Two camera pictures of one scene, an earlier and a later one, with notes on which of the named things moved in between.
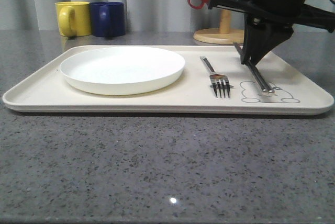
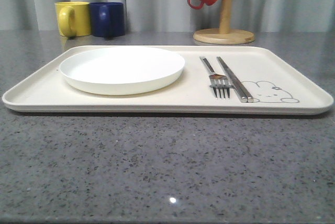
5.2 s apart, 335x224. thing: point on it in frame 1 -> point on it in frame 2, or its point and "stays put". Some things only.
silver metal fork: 217,80 stays put
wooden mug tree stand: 225,34 stays put
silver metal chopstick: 266,87 -> 231,78
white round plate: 122,70 stays put
